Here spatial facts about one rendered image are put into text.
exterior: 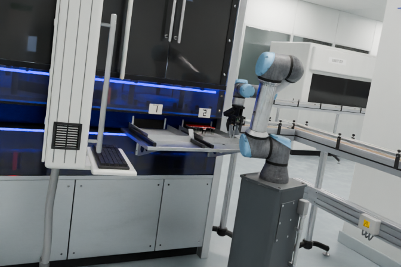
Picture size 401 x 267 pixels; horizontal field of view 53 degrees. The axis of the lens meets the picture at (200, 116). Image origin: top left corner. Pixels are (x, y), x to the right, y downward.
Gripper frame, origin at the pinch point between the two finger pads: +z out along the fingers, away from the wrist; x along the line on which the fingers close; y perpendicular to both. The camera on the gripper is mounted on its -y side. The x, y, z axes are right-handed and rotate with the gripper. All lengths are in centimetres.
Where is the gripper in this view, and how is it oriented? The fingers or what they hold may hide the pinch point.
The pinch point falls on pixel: (231, 136)
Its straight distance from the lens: 247.1
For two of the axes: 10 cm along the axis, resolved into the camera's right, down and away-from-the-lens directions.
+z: -1.4, 9.8, 1.3
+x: 8.8, 0.6, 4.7
